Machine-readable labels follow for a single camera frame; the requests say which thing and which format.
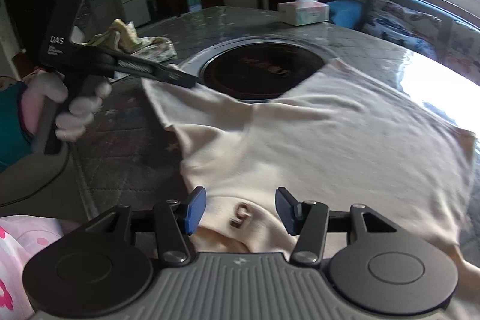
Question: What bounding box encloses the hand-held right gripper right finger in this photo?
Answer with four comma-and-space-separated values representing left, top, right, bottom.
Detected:
275, 187, 399, 266

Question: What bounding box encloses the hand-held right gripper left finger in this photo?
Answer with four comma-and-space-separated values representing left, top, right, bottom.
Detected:
80, 187, 208, 266

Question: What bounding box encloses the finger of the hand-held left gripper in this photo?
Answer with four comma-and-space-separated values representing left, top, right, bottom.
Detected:
109, 52, 200, 89

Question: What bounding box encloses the cream t-shirt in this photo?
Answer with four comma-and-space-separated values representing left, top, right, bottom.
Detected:
142, 58, 480, 291

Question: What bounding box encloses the person's left forearm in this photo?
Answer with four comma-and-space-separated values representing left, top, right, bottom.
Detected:
0, 78, 47, 172

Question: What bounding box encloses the person's left hand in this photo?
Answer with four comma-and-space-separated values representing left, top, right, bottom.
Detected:
35, 73, 113, 144

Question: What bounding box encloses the yellow patterned cloth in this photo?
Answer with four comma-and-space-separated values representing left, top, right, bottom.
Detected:
83, 19, 177, 62

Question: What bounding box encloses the round induction cooktop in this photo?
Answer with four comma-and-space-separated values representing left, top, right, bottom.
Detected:
184, 36, 338, 104

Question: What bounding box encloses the tissue box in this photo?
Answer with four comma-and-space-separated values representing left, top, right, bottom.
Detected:
277, 0, 331, 27

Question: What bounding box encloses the pink printed clothing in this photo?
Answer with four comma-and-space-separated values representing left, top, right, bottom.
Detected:
0, 214, 81, 320

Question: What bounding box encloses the printed cushion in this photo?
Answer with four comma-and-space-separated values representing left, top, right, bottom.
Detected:
361, 0, 443, 60

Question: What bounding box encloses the blue sofa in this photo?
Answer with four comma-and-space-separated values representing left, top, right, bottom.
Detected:
325, 0, 480, 88

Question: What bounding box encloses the black cable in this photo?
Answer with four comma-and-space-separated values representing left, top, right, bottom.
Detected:
0, 145, 72, 208

